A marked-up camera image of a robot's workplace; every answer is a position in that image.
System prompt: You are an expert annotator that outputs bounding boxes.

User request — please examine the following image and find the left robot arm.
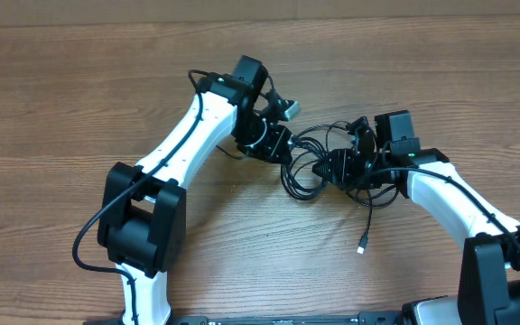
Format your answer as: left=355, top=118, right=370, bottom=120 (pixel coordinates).
left=97, top=56, right=300, bottom=324

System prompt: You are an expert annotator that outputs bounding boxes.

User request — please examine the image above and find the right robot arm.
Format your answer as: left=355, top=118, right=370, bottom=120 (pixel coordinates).
left=312, top=110, right=520, bottom=324

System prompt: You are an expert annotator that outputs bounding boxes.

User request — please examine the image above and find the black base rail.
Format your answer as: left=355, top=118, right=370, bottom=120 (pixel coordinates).
left=83, top=310, right=405, bottom=325

